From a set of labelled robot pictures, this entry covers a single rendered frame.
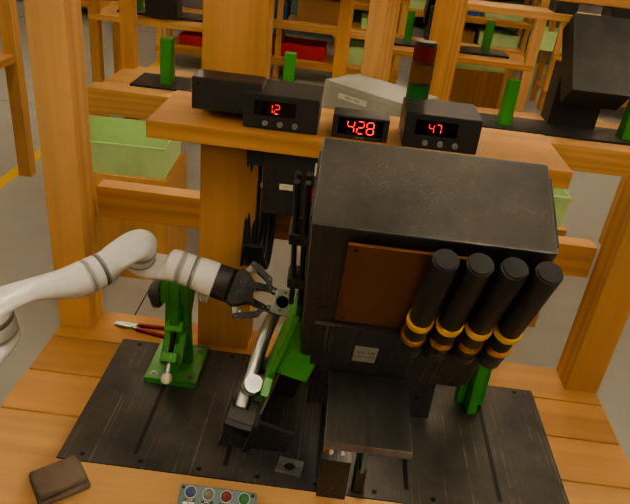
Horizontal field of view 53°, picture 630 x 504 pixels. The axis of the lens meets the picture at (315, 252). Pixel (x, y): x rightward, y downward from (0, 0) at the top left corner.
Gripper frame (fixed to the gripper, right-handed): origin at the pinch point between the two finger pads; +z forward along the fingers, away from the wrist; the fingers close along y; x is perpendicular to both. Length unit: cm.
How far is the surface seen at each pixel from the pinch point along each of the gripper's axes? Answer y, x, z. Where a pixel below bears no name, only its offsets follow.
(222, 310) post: -1.0, 34.8, -10.3
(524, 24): 646, 654, 269
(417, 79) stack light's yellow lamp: 54, -15, 12
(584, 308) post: 29, 14, 78
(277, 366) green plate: -13.3, -5.1, 4.0
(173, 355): -16.9, 21.4, -17.5
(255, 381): -17.4, -0.4, 1.1
